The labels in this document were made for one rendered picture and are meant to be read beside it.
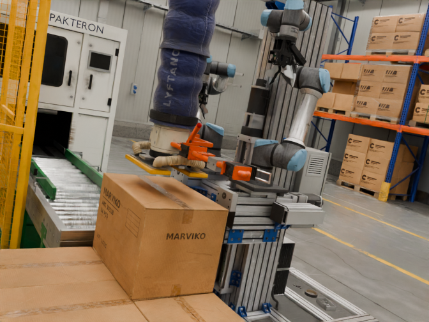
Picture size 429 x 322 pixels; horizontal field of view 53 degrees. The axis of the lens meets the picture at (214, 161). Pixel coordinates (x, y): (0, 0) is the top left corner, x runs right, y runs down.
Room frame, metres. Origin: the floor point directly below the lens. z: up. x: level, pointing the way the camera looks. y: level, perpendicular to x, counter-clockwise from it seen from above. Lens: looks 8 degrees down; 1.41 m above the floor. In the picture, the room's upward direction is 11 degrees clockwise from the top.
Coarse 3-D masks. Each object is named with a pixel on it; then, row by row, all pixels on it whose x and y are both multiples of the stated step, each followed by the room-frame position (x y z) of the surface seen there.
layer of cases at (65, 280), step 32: (0, 256) 1.85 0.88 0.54; (32, 256) 1.91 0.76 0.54; (64, 256) 1.98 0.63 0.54; (96, 256) 2.05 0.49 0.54; (0, 288) 1.58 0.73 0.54; (32, 288) 1.62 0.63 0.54; (64, 288) 1.67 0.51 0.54; (96, 288) 1.72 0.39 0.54; (0, 320) 1.37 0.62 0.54; (32, 320) 1.40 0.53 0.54; (64, 320) 1.44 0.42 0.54; (96, 320) 1.48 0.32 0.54; (128, 320) 1.52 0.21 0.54; (160, 320) 1.56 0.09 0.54; (192, 320) 1.61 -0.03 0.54; (224, 320) 1.65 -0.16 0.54
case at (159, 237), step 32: (128, 192) 1.86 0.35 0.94; (160, 192) 1.97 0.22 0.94; (192, 192) 2.10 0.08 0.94; (96, 224) 2.16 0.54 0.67; (128, 224) 1.80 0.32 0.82; (160, 224) 1.71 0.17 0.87; (192, 224) 1.79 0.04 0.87; (224, 224) 1.88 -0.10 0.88; (128, 256) 1.76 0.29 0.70; (160, 256) 1.73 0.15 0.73; (192, 256) 1.81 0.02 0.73; (128, 288) 1.71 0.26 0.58; (160, 288) 1.74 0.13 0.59; (192, 288) 1.83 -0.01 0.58
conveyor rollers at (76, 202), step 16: (48, 160) 4.10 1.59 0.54; (64, 160) 4.27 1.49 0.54; (32, 176) 3.36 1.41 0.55; (48, 176) 3.50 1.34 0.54; (64, 176) 3.58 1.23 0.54; (80, 176) 3.67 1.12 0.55; (64, 192) 3.07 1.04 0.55; (80, 192) 3.21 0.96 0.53; (96, 192) 3.28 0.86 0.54; (64, 208) 2.72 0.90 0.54; (80, 208) 2.78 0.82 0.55; (96, 208) 2.84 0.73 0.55; (64, 224) 2.45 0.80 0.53; (80, 224) 2.50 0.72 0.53
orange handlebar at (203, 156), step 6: (198, 138) 2.33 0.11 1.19; (174, 144) 1.91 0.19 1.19; (180, 144) 1.89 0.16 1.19; (204, 144) 2.17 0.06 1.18; (210, 144) 2.19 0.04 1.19; (198, 156) 1.72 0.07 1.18; (204, 156) 1.68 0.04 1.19; (210, 156) 1.72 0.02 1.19; (240, 174) 1.47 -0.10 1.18; (246, 174) 1.47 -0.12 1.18
